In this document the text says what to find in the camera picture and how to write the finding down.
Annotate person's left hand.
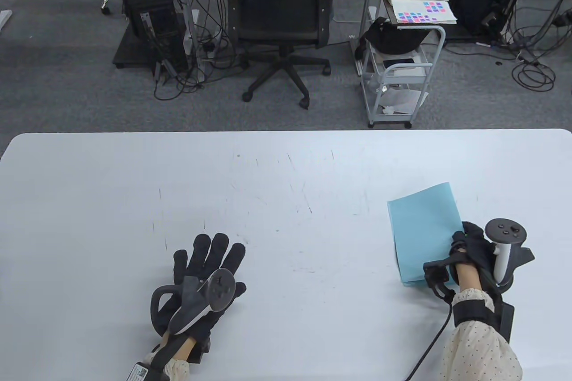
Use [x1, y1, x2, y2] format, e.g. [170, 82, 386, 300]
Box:
[173, 233, 247, 338]

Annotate person's right hand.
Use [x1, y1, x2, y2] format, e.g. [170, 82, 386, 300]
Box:
[450, 221, 496, 285]

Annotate person's right forearm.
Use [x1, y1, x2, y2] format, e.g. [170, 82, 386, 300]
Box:
[442, 263, 523, 381]

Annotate person's left forearm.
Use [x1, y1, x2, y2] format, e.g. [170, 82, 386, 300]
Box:
[154, 332, 199, 381]

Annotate crumpled white paper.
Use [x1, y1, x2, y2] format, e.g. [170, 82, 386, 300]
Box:
[380, 88, 429, 116]

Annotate grey and white tracking controller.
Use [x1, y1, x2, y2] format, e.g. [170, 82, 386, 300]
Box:
[151, 267, 236, 336]
[485, 218, 535, 292]

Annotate black glove sensor module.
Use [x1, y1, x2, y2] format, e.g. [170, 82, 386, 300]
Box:
[191, 339, 213, 361]
[422, 258, 457, 300]

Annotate white rolling cart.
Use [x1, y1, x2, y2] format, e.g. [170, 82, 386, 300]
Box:
[356, 6, 446, 128]

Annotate black bag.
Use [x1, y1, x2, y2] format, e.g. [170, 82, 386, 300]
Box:
[361, 17, 425, 54]

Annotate sheet with coloured squares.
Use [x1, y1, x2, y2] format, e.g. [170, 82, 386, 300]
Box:
[388, 0, 458, 25]

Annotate black computer tower on stand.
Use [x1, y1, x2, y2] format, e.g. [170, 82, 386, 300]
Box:
[112, 0, 189, 74]

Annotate black wrist box cable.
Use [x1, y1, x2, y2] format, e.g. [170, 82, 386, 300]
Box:
[404, 297, 453, 381]

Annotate black wrist camera box with label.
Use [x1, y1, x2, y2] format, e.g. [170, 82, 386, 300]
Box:
[130, 361, 172, 381]

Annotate coiled black floor cables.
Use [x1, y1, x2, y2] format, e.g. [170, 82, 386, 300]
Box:
[447, 0, 572, 92]

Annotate tangle of black cables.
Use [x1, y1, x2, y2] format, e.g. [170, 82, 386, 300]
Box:
[152, 0, 242, 101]

